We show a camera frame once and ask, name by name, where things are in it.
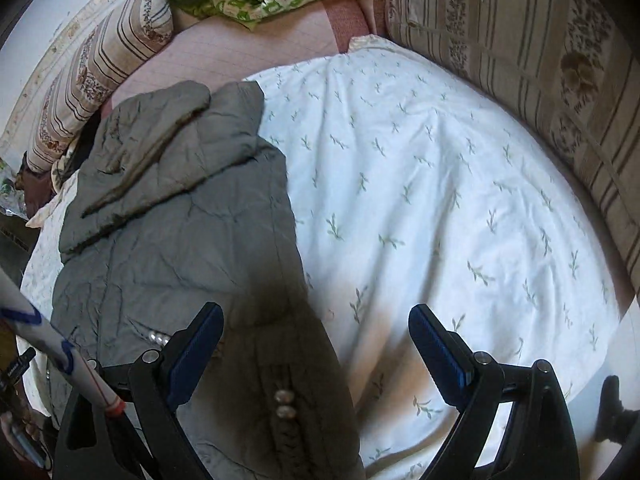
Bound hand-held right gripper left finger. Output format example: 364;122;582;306
52;302;225;480

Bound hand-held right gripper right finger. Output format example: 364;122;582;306
408;304;586;480

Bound olive quilted hooded jacket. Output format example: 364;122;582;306
50;80;368;480

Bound white pole with blue marks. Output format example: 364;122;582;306
0;269;128;418

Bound white leaf-print blanket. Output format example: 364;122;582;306
17;35;623;480

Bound floral printed bag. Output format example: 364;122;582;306
0;157;28;221

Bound black stand foot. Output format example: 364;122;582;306
594;374;638;443

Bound brown garment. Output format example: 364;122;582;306
19;157;58;221

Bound striped floral bolster cushion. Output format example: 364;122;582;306
25;0;176;175

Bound striped floral sofa back cushion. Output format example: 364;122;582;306
385;0;640;271

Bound pink pillow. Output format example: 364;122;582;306
100;0;391;121

